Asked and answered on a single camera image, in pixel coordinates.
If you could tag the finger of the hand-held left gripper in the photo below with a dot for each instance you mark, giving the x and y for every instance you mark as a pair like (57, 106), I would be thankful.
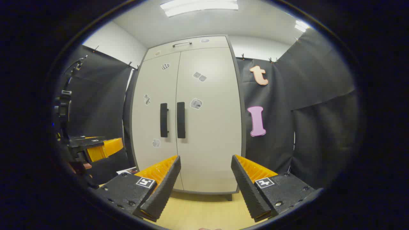
(107, 148)

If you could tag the white booklet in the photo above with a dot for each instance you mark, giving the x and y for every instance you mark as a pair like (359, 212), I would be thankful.
(127, 171)

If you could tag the grey double-door shoe cabinet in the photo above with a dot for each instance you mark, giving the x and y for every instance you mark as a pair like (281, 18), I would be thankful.
(243, 134)

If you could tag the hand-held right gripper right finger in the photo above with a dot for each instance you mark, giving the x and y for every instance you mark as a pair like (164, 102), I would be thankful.
(247, 188)

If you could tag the grey cabinet door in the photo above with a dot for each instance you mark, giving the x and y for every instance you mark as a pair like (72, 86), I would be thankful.
(214, 134)
(150, 121)

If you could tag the long ceiling light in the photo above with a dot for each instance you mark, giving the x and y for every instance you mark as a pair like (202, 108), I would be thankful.
(198, 6)

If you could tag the small ceiling light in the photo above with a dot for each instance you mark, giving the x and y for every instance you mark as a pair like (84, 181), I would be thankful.
(301, 26)

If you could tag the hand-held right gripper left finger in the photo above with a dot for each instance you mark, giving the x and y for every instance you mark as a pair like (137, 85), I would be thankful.
(166, 183)

